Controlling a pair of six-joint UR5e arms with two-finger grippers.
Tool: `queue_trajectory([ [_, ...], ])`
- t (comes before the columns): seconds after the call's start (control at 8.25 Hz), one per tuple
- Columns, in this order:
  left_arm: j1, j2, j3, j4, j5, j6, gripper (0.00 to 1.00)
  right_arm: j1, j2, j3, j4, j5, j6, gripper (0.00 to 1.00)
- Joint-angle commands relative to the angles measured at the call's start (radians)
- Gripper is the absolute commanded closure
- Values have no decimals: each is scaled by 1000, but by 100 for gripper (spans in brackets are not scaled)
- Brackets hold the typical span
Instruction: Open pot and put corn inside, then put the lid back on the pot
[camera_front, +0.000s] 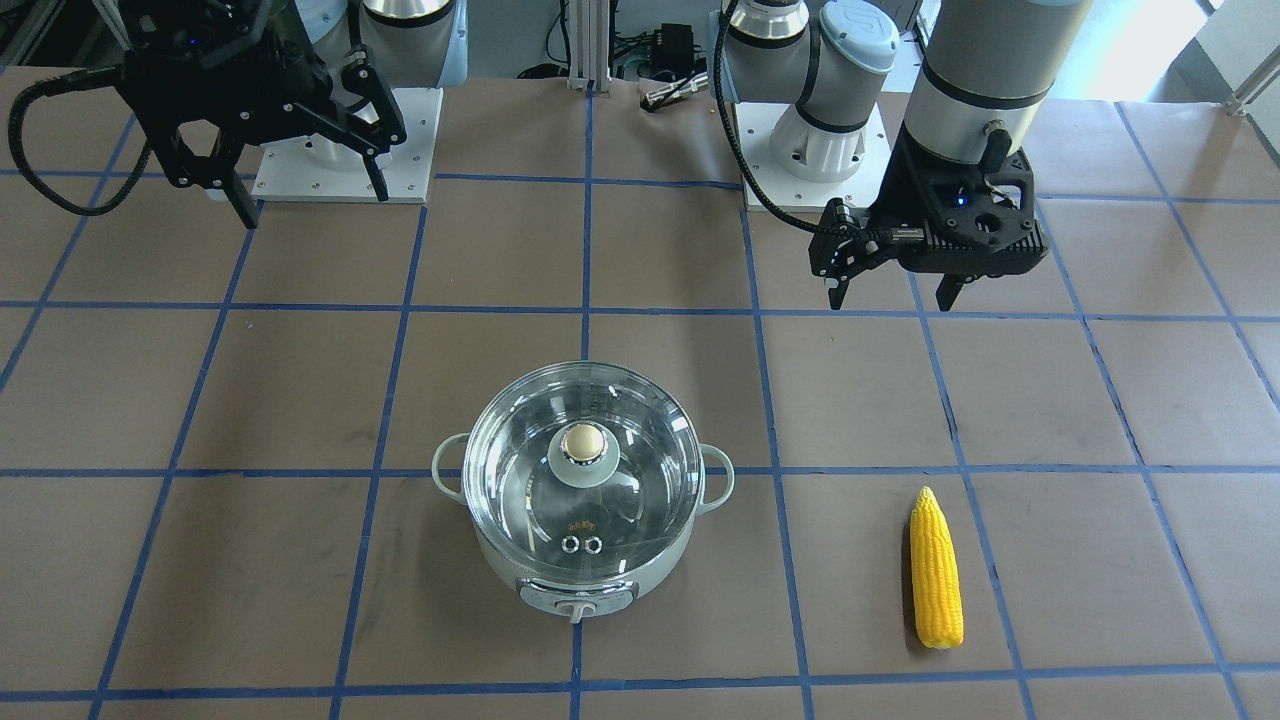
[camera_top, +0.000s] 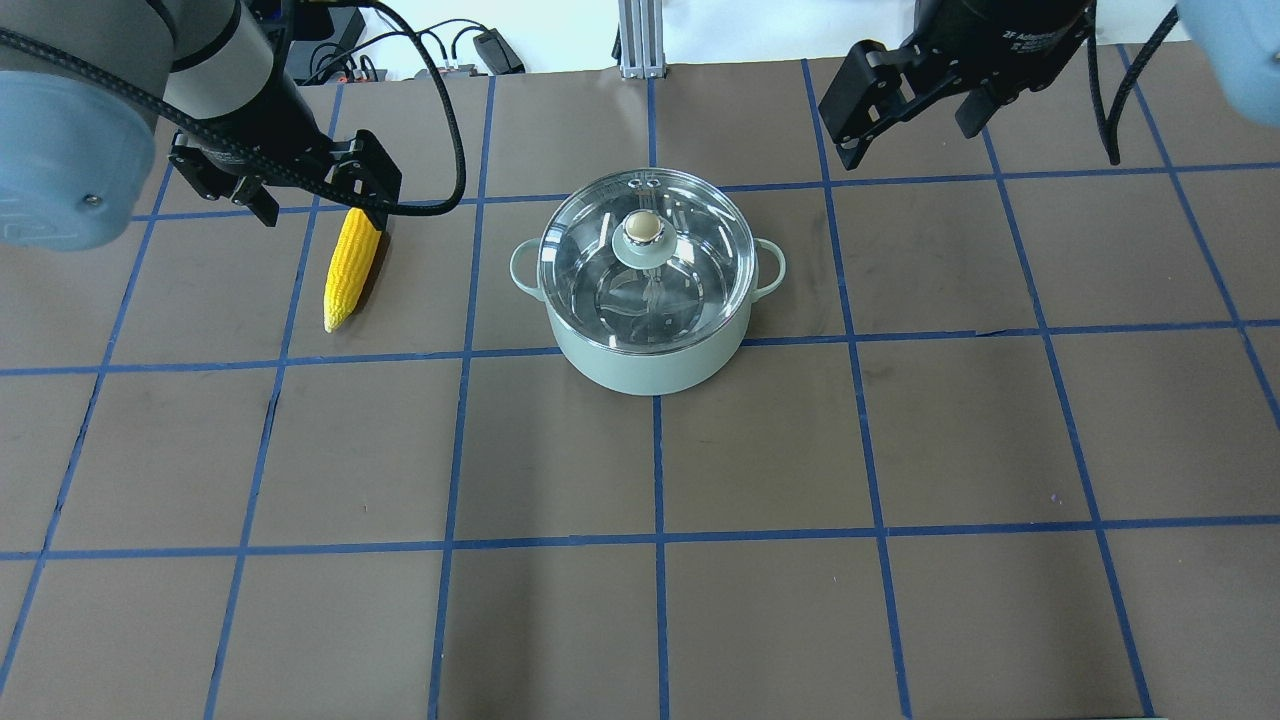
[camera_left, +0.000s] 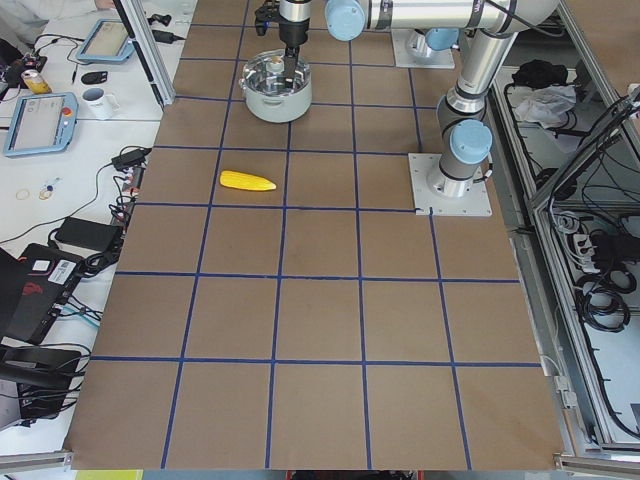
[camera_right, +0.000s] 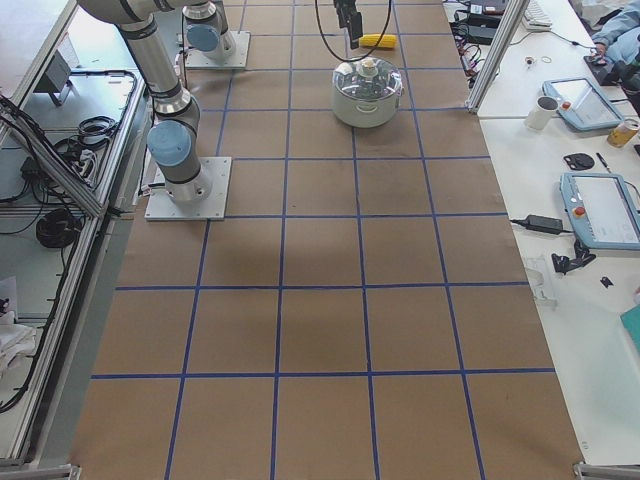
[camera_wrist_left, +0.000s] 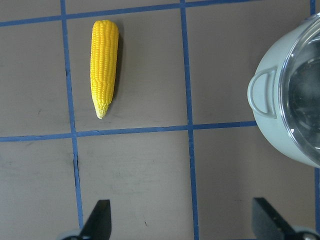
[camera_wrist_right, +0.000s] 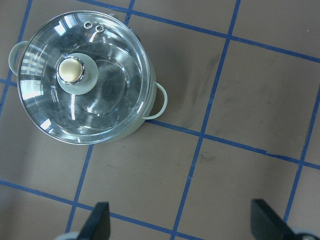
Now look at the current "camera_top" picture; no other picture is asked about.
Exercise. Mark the mint green pot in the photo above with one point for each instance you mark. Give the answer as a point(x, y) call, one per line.
point(654, 375)

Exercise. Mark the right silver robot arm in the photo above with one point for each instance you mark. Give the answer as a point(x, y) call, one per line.
point(1240, 38)

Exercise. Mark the black power adapter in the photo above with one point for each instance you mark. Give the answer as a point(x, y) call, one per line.
point(496, 54)

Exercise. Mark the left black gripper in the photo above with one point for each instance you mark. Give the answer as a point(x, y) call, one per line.
point(283, 122)

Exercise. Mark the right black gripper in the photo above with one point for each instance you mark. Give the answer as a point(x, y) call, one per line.
point(985, 35)

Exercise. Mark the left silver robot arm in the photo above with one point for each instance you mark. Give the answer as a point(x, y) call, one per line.
point(84, 83)

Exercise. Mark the aluminium frame post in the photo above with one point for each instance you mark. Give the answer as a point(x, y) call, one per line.
point(641, 53)

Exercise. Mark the glass pot lid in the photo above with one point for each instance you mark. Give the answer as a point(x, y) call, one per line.
point(646, 261)

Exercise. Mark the yellow corn cob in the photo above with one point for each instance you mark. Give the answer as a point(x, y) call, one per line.
point(349, 268)

